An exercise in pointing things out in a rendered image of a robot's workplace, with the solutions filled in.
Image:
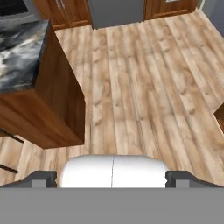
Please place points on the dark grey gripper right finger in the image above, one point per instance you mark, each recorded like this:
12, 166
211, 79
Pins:
178, 176

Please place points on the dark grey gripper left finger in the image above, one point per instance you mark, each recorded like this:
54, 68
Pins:
43, 177

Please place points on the black stool legs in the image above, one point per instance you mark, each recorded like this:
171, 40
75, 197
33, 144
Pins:
11, 137

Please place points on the white rounded block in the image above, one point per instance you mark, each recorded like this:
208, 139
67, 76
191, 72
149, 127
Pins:
113, 172

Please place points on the brown wooden cabinet corner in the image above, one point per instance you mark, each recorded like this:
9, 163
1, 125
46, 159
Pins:
220, 118

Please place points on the wooden island with marble top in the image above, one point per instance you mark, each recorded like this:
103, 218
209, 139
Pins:
43, 96

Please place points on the black cooktop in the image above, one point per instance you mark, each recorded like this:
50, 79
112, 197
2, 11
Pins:
13, 6

